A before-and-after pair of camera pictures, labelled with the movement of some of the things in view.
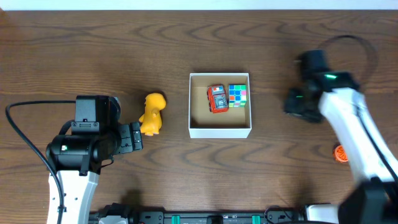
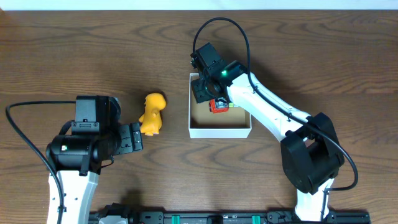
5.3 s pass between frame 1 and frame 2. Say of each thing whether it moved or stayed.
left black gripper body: stayed
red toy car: stayed
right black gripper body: moved
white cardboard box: stayed
